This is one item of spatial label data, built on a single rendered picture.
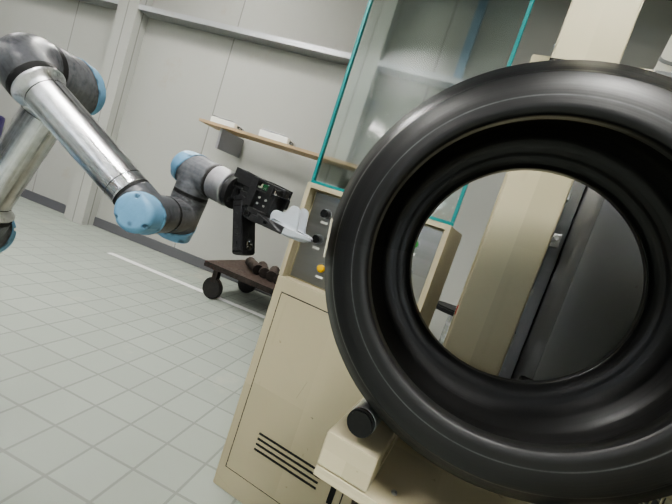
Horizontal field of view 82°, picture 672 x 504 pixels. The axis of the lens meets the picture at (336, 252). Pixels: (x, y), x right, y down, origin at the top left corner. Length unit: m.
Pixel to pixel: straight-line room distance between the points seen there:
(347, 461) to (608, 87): 0.62
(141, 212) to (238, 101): 4.43
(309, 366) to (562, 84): 1.19
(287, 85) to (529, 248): 4.26
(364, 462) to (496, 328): 0.44
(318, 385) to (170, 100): 4.68
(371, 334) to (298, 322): 0.92
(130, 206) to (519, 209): 0.78
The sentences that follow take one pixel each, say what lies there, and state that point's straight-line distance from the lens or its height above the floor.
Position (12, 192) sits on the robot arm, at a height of 1.01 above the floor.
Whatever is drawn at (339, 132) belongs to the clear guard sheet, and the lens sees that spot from 1.50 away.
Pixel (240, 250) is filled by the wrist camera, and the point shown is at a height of 1.06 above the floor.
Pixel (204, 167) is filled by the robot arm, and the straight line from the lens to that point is 0.86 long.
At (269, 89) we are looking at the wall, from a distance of 5.01.
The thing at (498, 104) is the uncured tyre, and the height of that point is 1.39.
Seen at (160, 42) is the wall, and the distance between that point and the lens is 5.99.
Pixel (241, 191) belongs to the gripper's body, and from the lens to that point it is 0.82.
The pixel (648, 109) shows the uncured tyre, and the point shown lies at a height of 1.42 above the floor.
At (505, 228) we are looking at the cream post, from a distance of 0.95.
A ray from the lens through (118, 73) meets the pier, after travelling 5.97.
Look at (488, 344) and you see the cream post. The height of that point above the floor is 1.02.
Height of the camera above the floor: 1.20
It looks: 6 degrees down
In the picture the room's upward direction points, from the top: 18 degrees clockwise
